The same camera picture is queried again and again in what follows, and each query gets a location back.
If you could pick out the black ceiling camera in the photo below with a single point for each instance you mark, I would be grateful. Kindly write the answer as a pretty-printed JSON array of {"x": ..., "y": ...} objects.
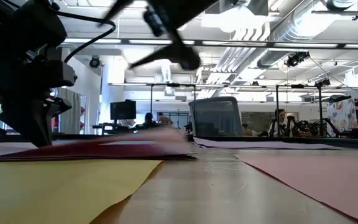
[{"x": 295, "y": 59}]

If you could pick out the black background monitor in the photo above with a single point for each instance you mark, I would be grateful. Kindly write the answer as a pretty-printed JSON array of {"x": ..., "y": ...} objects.
[{"x": 123, "y": 110}]

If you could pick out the silver ventilation duct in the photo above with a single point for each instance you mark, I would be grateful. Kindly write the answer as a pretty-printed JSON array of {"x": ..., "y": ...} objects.
[{"x": 291, "y": 28}]

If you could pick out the purple paper sheet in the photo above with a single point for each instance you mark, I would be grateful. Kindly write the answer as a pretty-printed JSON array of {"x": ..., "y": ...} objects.
[
  {"x": 104, "y": 152},
  {"x": 259, "y": 144}
]

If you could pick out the grey curtain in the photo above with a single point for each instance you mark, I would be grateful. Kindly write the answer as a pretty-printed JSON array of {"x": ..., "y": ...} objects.
[{"x": 71, "y": 121}]

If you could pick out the person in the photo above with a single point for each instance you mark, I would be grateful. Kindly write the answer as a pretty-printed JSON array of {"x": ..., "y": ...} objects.
[
  {"x": 281, "y": 119},
  {"x": 249, "y": 130},
  {"x": 148, "y": 119},
  {"x": 165, "y": 119}
]

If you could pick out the black ceiling speaker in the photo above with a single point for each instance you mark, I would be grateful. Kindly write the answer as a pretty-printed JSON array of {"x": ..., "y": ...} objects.
[{"x": 94, "y": 62}]

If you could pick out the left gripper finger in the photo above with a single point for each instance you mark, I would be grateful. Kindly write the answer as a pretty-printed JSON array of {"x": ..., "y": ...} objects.
[
  {"x": 60, "y": 106},
  {"x": 33, "y": 124}
]

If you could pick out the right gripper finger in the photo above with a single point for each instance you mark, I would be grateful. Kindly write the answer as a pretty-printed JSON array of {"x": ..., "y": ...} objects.
[
  {"x": 185, "y": 57},
  {"x": 118, "y": 7}
]

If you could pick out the background robot arms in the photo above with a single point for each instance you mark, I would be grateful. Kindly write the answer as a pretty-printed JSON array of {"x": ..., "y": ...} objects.
[{"x": 303, "y": 127}]

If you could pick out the yellow paper sheet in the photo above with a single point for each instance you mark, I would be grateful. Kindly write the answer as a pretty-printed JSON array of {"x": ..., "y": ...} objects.
[{"x": 42, "y": 193}]

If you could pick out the pink paper sheet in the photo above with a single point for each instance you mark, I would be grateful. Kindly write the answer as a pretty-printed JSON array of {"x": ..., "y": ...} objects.
[{"x": 322, "y": 180}]

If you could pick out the grey office chair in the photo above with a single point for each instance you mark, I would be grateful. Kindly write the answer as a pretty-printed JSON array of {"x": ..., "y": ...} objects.
[{"x": 216, "y": 116}]

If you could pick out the floral cloth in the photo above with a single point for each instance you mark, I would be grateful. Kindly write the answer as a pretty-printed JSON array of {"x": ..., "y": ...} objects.
[{"x": 342, "y": 115}]

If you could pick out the ceiling light strip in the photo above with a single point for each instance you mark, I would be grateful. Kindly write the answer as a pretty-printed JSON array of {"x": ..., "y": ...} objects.
[{"x": 92, "y": 40}]

